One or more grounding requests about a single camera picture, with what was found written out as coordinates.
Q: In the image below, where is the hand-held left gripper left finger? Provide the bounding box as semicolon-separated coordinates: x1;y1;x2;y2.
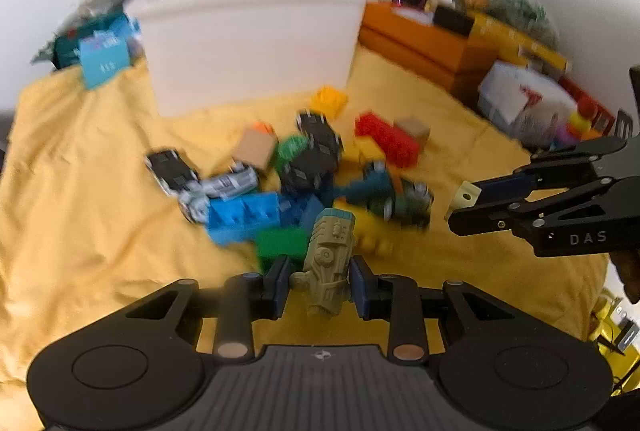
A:
122;255;294;362

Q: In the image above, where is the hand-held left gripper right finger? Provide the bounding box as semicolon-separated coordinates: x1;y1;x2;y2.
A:
349;255;527;365

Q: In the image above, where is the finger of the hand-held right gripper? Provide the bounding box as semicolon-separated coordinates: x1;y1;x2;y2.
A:
446;176;632;237
472;137;630;204

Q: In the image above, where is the olive green toy train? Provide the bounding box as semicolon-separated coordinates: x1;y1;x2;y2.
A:
290;207;357;319

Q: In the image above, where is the white plastic bin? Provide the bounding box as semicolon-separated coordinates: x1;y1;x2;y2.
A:
124;0;383;118

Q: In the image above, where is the person's right hand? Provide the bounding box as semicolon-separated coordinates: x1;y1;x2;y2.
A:
607;249;640;305

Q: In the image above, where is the green building block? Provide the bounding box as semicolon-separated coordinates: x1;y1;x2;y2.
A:
276;136;311;164
256;227;310;273

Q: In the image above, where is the yellow building block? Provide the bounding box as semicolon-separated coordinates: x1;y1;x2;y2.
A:
342;138;386;166
345;211;396;258
310;86;349;118

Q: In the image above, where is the dark blue building block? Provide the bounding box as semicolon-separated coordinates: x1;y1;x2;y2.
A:
277;193;326;227

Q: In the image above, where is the yellow plastic bag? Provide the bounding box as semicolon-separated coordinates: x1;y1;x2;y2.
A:
592;291;640;362

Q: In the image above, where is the white box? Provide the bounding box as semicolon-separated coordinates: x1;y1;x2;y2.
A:
477;60;576;146

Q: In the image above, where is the teal toy vehicle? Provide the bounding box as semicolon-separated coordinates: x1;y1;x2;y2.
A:
332;161;435;229

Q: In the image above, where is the tan cardboard block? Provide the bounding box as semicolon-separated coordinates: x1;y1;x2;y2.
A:
231;128;278;172
395;117;432;146

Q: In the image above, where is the silver toy car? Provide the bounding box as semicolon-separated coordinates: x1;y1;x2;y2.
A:
179;163;261;224

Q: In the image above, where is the red box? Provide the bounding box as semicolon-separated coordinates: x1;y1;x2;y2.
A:
557;73;618;126

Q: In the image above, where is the red building block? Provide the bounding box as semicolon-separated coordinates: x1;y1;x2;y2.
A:
354;112;421;169

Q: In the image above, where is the yellow box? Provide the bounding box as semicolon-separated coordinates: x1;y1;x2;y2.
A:
467;8;571;74

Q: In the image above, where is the orange box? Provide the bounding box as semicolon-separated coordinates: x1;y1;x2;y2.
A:
359;1;501;99

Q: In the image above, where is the black case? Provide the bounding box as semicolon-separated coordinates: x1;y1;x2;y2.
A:
432;5;476;36

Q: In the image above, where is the green mesh bag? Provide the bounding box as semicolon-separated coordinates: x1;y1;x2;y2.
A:
457;0;561;49

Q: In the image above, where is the yellow cloth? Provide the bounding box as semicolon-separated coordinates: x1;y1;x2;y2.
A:
0;46;616;412

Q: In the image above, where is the light blue box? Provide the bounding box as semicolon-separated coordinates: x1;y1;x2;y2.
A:
80;28;133;90

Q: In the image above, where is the teal box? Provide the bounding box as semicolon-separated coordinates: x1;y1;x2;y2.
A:
52;13;136;72

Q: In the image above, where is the colourful stacking ring toy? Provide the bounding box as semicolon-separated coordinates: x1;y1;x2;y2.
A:
555;103;608;146

